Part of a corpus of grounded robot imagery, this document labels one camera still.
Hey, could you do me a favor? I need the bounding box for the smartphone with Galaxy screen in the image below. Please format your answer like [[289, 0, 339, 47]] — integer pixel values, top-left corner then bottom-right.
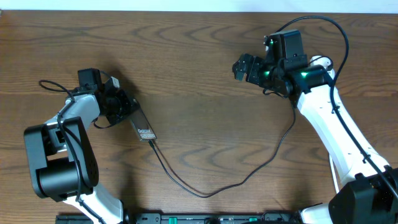
[[129, 108, 157, 141]]

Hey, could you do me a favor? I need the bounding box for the black charging cable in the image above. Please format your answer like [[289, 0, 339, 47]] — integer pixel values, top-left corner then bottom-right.
[[147, 55, 334, 199]]

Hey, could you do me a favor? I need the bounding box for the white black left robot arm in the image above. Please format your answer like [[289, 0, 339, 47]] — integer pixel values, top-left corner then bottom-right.
[[24, 68, 137, 223]]

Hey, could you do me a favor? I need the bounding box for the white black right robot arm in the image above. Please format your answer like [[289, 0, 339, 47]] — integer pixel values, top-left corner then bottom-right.
[[232, 30, 397, 223]]

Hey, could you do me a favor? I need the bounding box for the white power strip cord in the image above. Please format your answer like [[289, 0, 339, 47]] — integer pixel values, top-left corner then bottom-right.
[[328, 154, 340, 194]]

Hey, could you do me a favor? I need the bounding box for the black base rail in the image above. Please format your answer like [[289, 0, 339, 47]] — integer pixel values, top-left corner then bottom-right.
[[55, 212, 302, 224]]

